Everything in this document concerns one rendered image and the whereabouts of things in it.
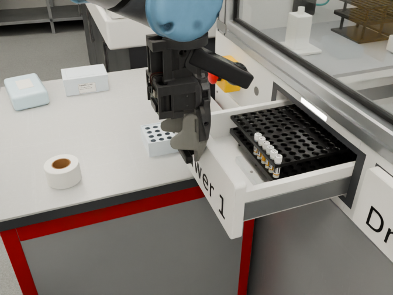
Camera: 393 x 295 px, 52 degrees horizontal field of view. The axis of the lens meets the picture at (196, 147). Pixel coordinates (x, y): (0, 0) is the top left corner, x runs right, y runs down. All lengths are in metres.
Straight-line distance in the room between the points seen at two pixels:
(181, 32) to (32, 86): 0.89
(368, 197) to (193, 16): 0.42
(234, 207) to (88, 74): 0.76
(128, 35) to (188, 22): 1.06
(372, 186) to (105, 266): 0.61
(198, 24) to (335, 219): 0.51
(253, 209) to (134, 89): 0.70
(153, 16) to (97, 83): 0.88
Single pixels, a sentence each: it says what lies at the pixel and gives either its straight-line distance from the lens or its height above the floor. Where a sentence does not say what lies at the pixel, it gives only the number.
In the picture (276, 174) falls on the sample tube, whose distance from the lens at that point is 0.68.
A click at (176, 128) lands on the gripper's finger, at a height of 0.93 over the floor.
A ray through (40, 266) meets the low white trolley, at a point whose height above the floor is 0.60.
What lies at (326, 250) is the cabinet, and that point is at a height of 0.68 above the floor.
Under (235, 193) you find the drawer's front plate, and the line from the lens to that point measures 0.58.
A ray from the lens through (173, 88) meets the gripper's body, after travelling 0.58.
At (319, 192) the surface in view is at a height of 0.86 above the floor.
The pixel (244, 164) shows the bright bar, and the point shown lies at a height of 0.85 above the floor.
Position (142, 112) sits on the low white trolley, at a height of 0.76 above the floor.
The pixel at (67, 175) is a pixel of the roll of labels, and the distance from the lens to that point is 0.85.
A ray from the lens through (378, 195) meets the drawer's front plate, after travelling 0.65.
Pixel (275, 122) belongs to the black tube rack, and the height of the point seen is 0.90.
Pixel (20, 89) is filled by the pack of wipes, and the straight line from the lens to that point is 1.22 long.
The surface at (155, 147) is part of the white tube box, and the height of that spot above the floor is 0.79.
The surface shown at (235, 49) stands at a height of 0.93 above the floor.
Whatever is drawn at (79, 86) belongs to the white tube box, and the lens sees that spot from 1.23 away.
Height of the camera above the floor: 1.28
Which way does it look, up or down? 34 degrees down
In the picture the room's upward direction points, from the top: straight up
